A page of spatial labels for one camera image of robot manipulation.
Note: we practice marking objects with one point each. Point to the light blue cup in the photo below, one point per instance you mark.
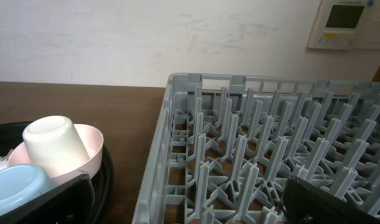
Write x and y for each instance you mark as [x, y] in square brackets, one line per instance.
[21, 184]

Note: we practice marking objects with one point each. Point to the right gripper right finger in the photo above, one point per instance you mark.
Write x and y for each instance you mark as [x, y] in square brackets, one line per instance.
[303, 202]

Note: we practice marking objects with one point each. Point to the white cup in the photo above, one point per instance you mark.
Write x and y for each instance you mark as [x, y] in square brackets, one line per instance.
[53, 143]

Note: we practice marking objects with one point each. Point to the wall control panel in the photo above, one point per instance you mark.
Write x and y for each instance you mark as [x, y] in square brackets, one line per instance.
[346, 25]

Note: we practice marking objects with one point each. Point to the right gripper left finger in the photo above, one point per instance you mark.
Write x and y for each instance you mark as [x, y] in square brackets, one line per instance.
[69, 203]

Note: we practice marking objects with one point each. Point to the pink bowl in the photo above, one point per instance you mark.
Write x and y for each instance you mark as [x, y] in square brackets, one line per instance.
[91, 146]

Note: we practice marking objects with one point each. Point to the grey dishwasher rack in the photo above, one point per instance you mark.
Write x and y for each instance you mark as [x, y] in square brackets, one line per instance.
[225, 145]

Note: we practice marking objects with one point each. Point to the round black tray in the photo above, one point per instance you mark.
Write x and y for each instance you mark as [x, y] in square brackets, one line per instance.
[102, 182]

